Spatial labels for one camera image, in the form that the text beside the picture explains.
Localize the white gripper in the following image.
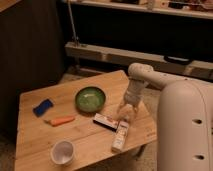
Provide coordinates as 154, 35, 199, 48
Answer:
117, 79, 148, 122

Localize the wooden table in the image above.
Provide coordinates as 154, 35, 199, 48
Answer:
13, 69, 158, 171

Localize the white paper cup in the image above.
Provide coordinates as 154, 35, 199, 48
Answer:
50, 140, 74, 165

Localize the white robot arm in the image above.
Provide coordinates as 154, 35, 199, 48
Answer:
121, 63, 213, 171

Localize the blue sponge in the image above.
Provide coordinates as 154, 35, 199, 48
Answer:
33, 99, 53, 117

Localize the white wall shelf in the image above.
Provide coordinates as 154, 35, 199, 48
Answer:
61, 0, 213, 20

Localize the orange carrot toy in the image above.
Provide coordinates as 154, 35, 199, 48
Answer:
45, 116, 75, 127

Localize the white metal beam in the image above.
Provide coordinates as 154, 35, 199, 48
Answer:
65, 42, 213, 80

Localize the metal pole stand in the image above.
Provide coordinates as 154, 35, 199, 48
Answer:
67, 0, 79, 46

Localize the green bowl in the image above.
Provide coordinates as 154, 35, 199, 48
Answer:
75, 86, 106, 113

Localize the white bottle with label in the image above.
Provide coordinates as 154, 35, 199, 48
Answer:
111, 121, 129, 152

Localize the small dark red box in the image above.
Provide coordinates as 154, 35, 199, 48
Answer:
93, 113, 118, 131

